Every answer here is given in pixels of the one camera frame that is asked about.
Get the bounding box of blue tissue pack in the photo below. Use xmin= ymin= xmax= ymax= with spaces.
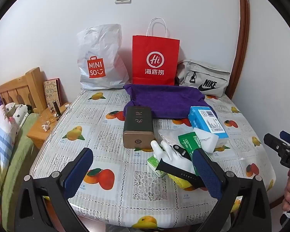
xmin=188 ymin=106 xmax=229 ymax=141

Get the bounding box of wooden headboard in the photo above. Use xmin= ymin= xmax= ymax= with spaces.
xmin=0 ymin=67 xmax=48 ymax=113

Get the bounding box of white plastic shopping bag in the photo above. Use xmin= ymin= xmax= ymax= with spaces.
xmin=77 ymin=24 xmax=130 ymax=90

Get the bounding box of brown wooden door frame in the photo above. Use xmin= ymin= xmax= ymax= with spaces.
xmin=226 ymin=0 xmax=250 ymax=101

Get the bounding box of wooden nightstand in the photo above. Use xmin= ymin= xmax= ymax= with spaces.
xmin=26 ymin=102 xmax=72 ymax=150

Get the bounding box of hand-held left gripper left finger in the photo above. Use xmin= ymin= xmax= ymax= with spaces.
xmin=14 ymin=147 xmax=95 ymax=232

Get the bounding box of white mannequin hand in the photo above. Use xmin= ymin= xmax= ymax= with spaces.
xmin=150 ymin=140 xmax=196 ymax=174

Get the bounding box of yellow mini pouch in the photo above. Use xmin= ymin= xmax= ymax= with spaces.
xmin=167 ymin=171 xmax=208 ymax=191

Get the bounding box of red paper bag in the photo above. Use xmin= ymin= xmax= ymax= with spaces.
xmin=132 ymin=18 xmax=180 ymax=86

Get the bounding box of clear plastic bag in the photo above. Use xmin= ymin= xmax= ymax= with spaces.
xmin=158 ymin=127 xmax=196 ymax=148

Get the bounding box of light green tissue pack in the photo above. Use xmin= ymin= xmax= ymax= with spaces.
xmin=147 ymin=156 xmax=170 ymax=177

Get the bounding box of grey waist bag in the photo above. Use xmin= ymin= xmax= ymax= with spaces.
xmin=176 ymin=60 xmax=231 ymax=97

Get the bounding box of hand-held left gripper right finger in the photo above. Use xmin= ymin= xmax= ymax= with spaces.
xmin=192 ymin=148 xmax=272 ymax=232

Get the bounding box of green blanket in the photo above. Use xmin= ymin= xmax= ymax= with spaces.
xmin=0 ymin=112 xmax=40 ymax=225

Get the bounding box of white sponge block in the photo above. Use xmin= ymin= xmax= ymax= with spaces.
xmin=193 ymin=127 xmax=219 ymax=153

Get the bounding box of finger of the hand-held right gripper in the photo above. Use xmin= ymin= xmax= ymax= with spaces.
xmin=280 ymin=130 xmax=290 ymax=148
xmin=263 ymin=133 xmax=290 ymax=158

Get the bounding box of fruit print tablecloth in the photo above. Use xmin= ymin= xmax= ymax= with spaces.
xmin=29 ymin=87 xmax=277 ymax=229

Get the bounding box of purple towel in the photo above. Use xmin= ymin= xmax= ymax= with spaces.
xmin=123 ymin=83 xmax=211 ymax=126

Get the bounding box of white dotted pillow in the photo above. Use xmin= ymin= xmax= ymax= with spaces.
xmin=4 ymin=103 xmax=34 ymax=129

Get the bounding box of brown patterned book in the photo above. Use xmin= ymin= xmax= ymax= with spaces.
xmin=43 ymin=78 xmax=62 ymax=108

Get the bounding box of striped pastel quilt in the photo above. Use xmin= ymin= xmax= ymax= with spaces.
xmin=0 ymin=104 xmax=18 ymax=223

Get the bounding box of dark green packet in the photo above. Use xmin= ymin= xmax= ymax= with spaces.
xmin=178 ymin=132 xmax=203 ymax=157

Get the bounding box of dark green tin box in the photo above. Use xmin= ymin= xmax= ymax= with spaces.
xmin=122 ymin=106 xmax=155 ymax=149

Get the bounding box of long black watch band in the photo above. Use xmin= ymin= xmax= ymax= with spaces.
xmin=155 ymin=159 xmax=208 ymax=189

